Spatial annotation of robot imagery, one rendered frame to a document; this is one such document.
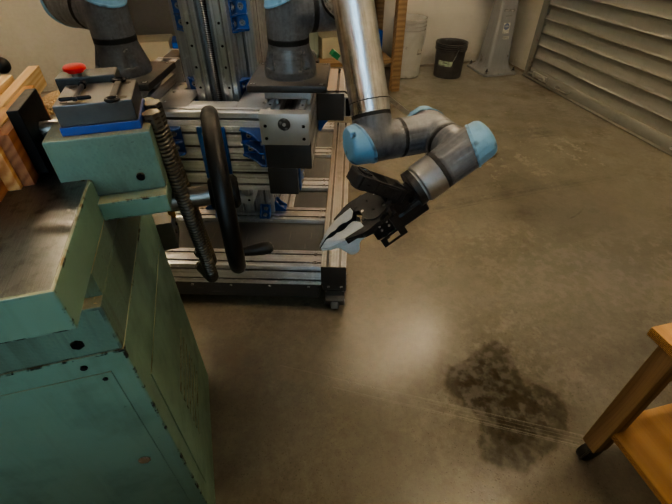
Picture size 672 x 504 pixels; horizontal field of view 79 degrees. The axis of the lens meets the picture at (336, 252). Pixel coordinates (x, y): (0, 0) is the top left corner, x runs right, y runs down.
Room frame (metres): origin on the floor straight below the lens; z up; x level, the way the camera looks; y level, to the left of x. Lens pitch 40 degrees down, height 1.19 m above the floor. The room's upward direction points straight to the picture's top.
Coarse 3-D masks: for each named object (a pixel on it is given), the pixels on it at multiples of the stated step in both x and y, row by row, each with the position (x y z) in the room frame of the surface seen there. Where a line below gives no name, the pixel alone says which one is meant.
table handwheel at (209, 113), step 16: (208, 112) 0.62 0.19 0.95; (208, 128) 0.58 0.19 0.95; (208, 144) 0.55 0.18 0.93; (208, 160) 0.53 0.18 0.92; (224, 160) 0.54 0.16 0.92; (224, 176) 0.52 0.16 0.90; (192, 192) 0.60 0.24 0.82; (208, 192) 0.60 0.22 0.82; (224, 192) 0.50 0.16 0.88; (176, 208) 0.58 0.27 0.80; (224, 208) 0.49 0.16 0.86; (224, 224) 0.48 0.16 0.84; (224, 240) 0.48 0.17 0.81; (240, 240) 0.49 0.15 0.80; (240, 256) 0.49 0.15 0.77; (240, 272) 0.52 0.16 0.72
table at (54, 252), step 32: (32, 192) 0.47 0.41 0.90; (64, 192) 0.47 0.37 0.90; (96, 192) 0.51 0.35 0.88; (128, 192) 0.52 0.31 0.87; (160, 192) 0.52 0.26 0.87; (0, 224) 0.40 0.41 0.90; (32, 224) 0.40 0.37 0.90; (64, 224) 0.40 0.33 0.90; (96, 224) 0.46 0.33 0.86; (0, 256) 0.34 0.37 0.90; (32, 256) 0.34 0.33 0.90; (64, 256) 0.34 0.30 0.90; (0, 288) 0.29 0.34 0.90; (32, 288) 0.29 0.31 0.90; (64, 288) 0.31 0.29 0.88; (0, 320) 0.27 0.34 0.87; (32, 320) 0.28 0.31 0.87; (64, 320) 0.29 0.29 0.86
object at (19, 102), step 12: (24, 96) 0.57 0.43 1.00; (36, 96) 0.59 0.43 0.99; (12, 108) 0.53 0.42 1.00; (24, 108) 0.54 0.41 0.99; (36, 108) 0.58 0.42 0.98; (12, 120) 0.52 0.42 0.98; (24, 120) 0.52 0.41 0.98; (36, 120) 0.56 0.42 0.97; (48, 120) 0.57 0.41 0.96; (24, 132) 0.52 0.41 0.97; (36, 132) 0.54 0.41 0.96; (24, 144) 0.52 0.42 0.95; (36, 144) 0.52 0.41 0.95; (36, 156) 0.52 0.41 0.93; (36, 168) 0.52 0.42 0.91; (48, 168) 0.52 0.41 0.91
